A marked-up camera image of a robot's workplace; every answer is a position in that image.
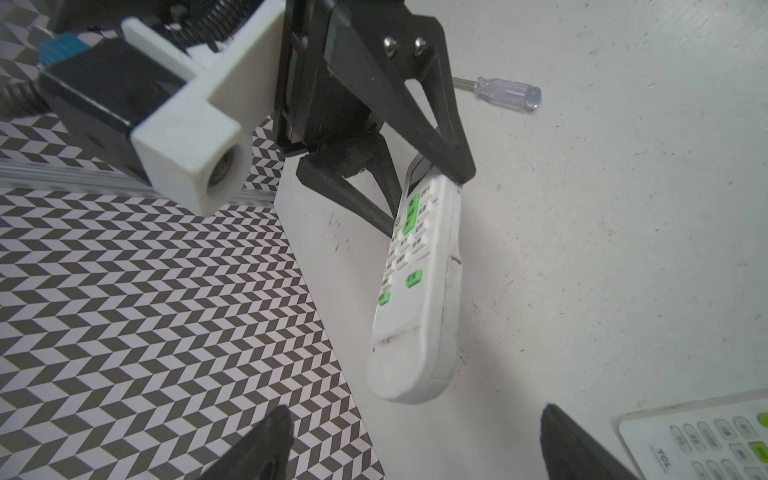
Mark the aluminium corner post left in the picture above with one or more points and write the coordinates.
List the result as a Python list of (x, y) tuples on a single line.
[(47, 177)]

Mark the clear handle screwdriver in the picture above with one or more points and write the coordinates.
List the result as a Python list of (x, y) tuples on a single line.
[(507, 94)]

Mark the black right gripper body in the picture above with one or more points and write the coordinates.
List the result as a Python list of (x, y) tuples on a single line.
[(312, 107)]

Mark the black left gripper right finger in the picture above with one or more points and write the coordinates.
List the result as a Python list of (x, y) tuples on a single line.
[(569, 452)]

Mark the white remote green buttons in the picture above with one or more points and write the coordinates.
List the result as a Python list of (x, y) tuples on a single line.
[(414, 342)]

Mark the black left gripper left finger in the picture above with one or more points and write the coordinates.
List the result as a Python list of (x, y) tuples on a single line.
[(262, 454)]

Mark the white TCL remote control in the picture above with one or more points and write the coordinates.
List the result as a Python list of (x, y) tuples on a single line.
[(723, 438)]

